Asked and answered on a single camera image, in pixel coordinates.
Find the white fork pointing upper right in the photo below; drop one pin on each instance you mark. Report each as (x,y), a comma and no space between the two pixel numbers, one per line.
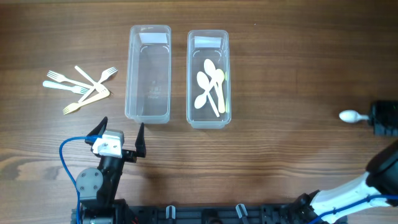
(106,74)

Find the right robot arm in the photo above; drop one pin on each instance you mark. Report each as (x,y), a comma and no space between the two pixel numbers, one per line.
(376,187)

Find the left clear plastic container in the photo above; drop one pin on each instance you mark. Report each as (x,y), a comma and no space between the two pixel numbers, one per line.
(149,74)

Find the clear plastic container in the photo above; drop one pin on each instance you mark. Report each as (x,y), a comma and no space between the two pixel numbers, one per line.
(149,74)
(202,45)

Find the cream spoon lowest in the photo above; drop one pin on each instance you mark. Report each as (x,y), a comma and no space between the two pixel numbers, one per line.
(202,99)

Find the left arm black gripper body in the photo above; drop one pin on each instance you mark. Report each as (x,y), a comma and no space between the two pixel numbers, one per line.
(128,154)

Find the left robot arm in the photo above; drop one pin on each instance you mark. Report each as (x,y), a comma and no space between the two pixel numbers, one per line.
(97,187)

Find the pale blue white fork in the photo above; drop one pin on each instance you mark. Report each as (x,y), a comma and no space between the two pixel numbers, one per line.
(74,89)

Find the yellow plastic fork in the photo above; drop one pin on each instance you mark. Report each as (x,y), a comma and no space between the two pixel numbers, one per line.
(75,106)

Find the cream fork upper left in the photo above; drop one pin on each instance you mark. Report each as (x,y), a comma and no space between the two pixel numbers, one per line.
(61,78)

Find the white fork thin handle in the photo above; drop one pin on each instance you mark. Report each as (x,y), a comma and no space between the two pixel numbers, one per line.
(98,86)

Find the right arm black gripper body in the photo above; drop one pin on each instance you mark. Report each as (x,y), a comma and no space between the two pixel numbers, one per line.
(382,118)

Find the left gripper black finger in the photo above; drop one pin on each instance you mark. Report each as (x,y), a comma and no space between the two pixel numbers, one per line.
(97,132)
(140,143)

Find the white spoon long thin handle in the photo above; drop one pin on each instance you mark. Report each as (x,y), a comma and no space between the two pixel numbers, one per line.
(201,76)

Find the right clear plastic container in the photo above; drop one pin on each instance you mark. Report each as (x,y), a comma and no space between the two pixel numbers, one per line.
(202,45)

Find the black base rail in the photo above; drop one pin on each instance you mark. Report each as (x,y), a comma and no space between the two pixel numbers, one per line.
(205,214)

